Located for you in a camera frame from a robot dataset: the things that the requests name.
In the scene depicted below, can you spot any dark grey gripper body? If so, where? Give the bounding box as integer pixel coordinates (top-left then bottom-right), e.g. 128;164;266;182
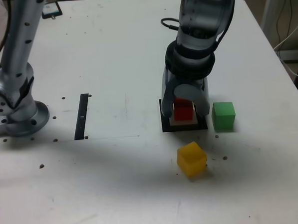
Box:
171;73;209;92

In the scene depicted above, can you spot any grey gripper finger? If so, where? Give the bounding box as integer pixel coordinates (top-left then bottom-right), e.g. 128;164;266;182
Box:
159;65;179;118
174;82;211;118

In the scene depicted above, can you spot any red cube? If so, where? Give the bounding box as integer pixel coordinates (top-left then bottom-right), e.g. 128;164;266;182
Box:
172;96;194;122

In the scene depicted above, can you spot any green cube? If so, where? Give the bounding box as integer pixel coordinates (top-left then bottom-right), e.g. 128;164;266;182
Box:
211;101;237;132

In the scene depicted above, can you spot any yellow cube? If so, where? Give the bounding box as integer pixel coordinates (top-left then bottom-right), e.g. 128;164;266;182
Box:
175;141;208;179

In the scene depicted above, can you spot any black tape square outline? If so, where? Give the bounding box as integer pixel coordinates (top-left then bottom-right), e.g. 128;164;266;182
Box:
159;96;208;133

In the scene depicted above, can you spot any black tape strip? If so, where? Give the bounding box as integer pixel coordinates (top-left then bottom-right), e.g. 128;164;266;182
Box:
72;93;91;141

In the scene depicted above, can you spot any dark grey box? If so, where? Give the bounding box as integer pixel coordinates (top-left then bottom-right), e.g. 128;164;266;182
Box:
277;49;298;62

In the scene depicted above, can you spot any black phone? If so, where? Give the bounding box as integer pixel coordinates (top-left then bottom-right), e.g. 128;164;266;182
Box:
41;1;63;19

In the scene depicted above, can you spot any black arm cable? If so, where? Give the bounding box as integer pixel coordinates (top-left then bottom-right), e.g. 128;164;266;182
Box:
159;0;238;54

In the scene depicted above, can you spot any white cable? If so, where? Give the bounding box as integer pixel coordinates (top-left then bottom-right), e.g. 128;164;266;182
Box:
271;18;298;80

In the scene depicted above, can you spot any white metal post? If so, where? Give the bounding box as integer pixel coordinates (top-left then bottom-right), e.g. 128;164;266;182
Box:
259;0;290;36

